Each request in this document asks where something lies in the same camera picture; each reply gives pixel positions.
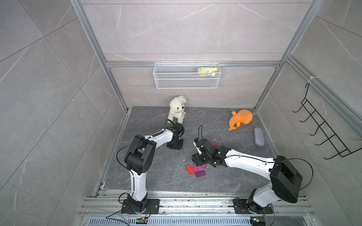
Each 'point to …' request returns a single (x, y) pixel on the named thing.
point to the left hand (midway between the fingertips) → (179, 145)
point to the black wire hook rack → (323, 127)
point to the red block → (190, 170)
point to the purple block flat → (200, 173)
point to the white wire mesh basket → (186, 76)
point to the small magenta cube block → (204, 166)
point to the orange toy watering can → (243, 116)
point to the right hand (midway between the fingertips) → (196, 157)
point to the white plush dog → (176, 108)
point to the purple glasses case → (259, 136)
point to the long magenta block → (214, 143)
